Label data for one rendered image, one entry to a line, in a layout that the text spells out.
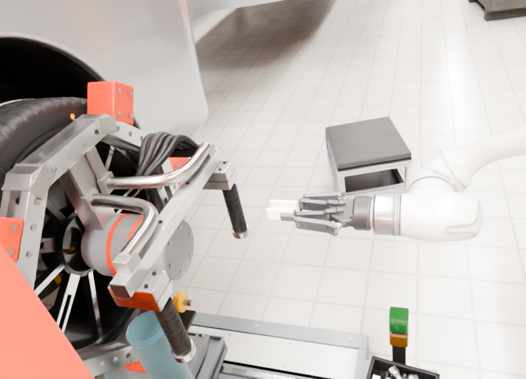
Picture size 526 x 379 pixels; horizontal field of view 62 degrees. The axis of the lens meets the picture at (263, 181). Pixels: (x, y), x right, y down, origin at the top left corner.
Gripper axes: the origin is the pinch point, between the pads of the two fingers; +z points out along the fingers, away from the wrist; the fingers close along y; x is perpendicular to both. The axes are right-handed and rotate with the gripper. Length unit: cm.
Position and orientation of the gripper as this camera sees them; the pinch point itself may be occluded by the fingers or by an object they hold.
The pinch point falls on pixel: (282, 209)
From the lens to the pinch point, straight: 101.1
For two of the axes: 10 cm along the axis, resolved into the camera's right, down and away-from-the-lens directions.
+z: -9.4, -0.2, 3.3
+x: -1.8, -8.1, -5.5
